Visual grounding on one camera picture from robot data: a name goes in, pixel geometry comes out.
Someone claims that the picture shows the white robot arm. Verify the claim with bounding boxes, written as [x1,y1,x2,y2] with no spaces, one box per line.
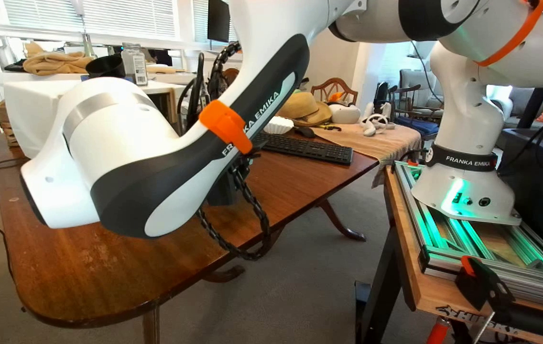
[20,0,543,239]

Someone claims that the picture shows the white bowl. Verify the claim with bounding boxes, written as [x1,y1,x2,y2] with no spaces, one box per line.
[263,116,294,134]

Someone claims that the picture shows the black keyboard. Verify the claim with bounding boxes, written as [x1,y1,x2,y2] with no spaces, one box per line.
[256,134,351,166]

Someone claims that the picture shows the tan straw hat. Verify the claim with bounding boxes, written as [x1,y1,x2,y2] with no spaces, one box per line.
[277,91,332,126]

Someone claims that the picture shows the wooden chair back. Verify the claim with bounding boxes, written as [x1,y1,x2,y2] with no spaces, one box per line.
[311,78,357,105]

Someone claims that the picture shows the white headphones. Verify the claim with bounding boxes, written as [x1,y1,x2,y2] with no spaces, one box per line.
[361,114,393,137]

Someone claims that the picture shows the beige table runner cloth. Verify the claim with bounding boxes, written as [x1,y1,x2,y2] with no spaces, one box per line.
[313,124,420,164]

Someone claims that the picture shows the black monitor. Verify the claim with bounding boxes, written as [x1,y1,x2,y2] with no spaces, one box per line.
[206,0,229,42]

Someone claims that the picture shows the white labelled box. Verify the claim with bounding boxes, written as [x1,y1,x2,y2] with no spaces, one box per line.
[122,49,147,86]

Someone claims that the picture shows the black pan on oven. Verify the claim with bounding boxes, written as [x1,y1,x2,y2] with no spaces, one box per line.
[85,55,124,78]

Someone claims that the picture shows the wooden dining table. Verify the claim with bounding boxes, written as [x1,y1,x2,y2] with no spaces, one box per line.
[0,135,378,344]

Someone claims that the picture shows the white toaster oven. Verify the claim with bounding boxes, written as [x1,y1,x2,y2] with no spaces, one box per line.
[3,76,183,158]

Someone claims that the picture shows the tan folded cloth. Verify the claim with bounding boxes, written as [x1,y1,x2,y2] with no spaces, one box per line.
[22,42,89,76]

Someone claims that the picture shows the black camera boom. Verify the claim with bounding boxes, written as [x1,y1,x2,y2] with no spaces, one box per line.
[410,40,435,65]

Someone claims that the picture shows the robot mounting base frame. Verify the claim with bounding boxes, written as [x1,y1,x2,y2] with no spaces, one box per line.
[353,158,543,344]

